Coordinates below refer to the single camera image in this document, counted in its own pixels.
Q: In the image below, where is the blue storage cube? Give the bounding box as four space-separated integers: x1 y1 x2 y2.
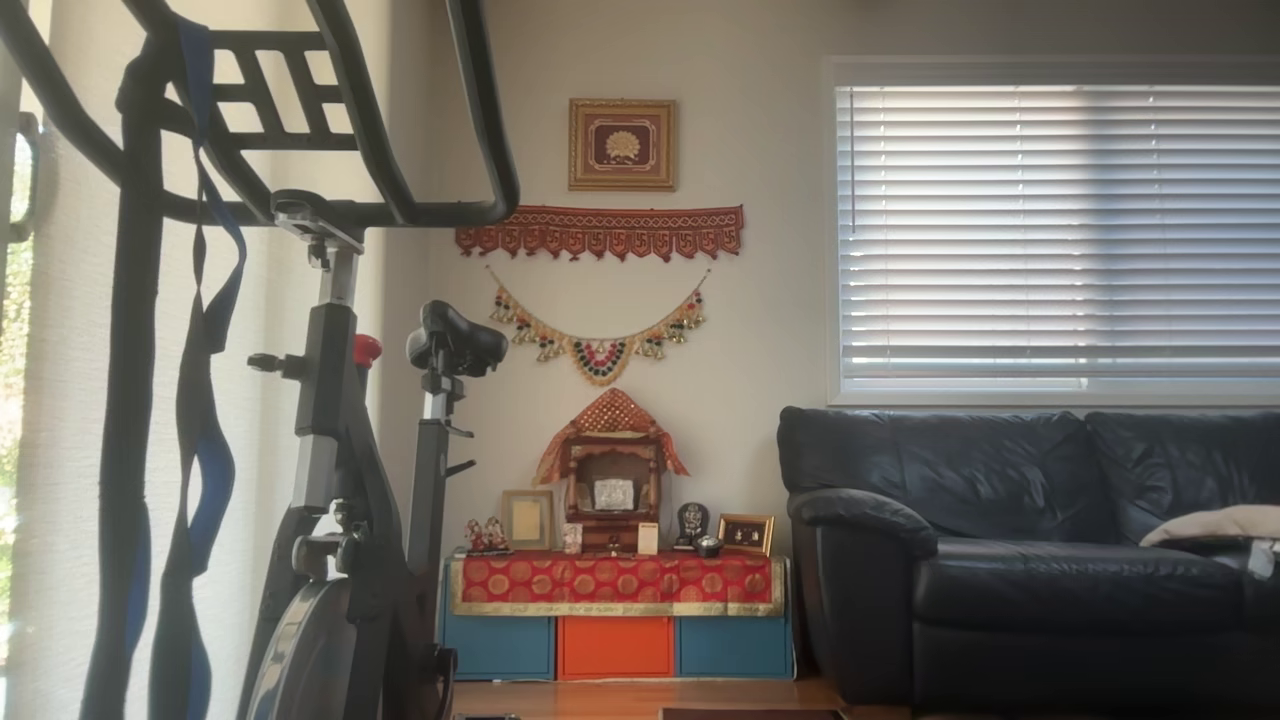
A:
440 612 556 683
677 612 794 681

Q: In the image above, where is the pale wooden picture frame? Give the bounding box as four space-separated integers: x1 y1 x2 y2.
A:
501 489 555 552

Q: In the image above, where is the red embroidered wall hanging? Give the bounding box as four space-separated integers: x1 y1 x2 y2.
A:
455 205 746 264

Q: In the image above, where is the wooden shrine with red canopy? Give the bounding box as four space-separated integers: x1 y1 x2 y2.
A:
533 388 691 554

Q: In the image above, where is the gold photo frame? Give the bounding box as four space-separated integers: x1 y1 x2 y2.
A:
717 513 776 558

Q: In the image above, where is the pale window curtain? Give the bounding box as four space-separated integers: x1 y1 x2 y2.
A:
0 0 391 720

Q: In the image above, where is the black leather sofa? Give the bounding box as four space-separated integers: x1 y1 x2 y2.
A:
777 405 1280 713

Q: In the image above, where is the red gold patterned cloth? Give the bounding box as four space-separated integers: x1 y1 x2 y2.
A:
447 550 788 618

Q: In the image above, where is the white horizontal window blind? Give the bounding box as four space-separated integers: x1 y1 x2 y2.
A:
836 84 1280 393

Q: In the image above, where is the black blue resistance strap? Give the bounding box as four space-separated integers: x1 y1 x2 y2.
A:
78 35 166 720
148 15 249 720

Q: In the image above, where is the beaded garland wall hanging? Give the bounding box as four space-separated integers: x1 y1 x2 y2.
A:
486 265 713 388

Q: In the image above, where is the orange storage cube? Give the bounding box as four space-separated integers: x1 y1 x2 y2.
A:
557 615 676 682

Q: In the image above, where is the gold framed wall picture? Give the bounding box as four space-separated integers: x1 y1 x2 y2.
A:
568 98 679 193

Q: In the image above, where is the beige cushion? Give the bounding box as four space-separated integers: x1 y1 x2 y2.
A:
1140 504 1280 549

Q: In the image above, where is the black exercise bike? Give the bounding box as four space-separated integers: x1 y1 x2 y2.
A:
0 0 521 720

